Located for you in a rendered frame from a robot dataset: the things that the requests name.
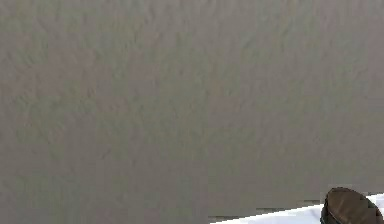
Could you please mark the white furniture top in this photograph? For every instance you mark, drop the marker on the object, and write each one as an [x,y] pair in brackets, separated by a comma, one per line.
[293,216]

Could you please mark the dark brown round object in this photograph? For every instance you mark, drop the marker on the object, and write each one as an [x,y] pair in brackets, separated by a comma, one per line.
[350,207]

